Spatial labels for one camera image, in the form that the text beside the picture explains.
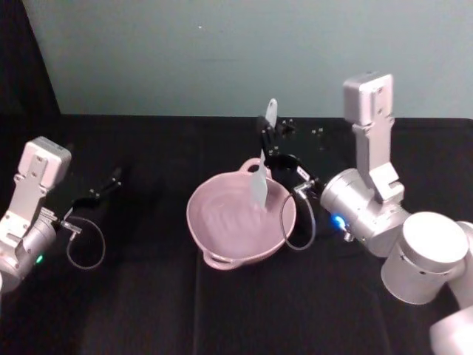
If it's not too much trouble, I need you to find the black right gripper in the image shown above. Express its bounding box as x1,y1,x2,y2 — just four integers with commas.
257,115,328,203

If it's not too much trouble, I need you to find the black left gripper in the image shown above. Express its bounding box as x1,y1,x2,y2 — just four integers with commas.
47,160,124,225

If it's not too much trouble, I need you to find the grey spatula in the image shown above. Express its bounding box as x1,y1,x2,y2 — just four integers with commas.
250,98,279,209

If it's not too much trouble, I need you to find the black table cloth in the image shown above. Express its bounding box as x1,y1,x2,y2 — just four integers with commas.
0,112,473,355

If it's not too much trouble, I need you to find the black curtain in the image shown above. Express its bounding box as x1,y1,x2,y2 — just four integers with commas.
0,0,62,116

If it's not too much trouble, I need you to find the thin dark left gripper cable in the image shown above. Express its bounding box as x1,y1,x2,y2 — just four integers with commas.
60,216,107,270

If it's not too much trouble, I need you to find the thin dark gripper cable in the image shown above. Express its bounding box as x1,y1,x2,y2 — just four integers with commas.
60,216,107,270
279,180,319,251

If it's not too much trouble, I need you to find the thin dark right gripper cable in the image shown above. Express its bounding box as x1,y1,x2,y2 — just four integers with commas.
279,180,319,251

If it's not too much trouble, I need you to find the pink two-handled bowl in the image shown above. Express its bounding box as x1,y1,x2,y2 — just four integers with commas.
186,158,298,270

